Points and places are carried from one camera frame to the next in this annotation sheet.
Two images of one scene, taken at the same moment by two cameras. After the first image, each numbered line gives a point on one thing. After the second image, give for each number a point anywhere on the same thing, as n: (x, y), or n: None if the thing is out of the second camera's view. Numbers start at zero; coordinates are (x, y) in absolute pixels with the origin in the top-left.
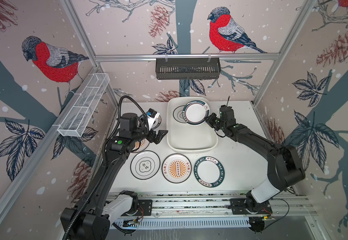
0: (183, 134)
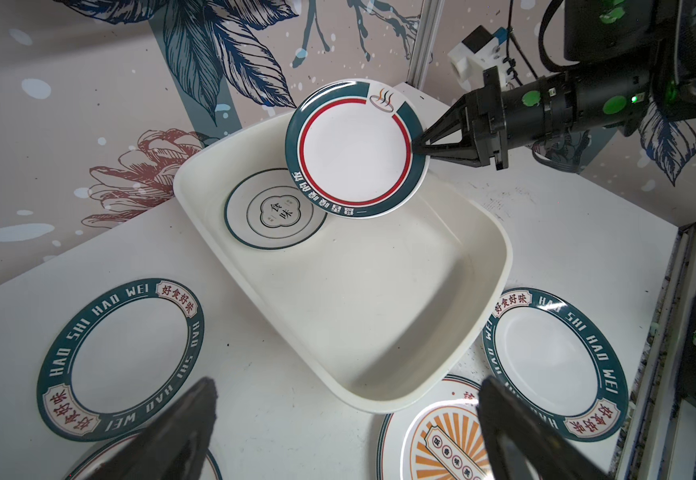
0: (384, 310)
